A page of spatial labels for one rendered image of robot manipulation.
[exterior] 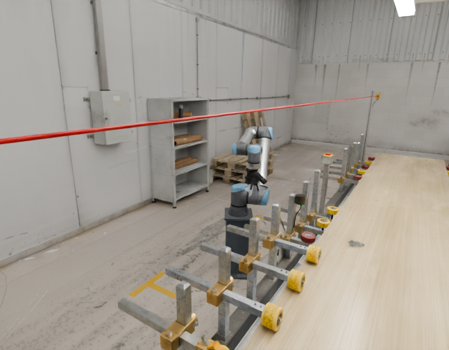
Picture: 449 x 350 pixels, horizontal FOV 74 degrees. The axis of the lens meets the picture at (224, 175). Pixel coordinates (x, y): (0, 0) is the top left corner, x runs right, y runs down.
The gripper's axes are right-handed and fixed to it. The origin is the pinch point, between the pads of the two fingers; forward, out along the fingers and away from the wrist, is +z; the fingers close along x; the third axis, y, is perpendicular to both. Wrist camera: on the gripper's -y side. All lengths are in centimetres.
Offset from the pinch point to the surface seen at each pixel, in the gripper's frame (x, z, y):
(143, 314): 137, -3, -24
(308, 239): 40, 4, -53
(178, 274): 112, -2, -19
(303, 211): 9.1, 1.0, -40.7
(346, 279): 68, 4, -79
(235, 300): 113, -2, -47
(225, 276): 109, -7, -40
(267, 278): 60, 24, -38
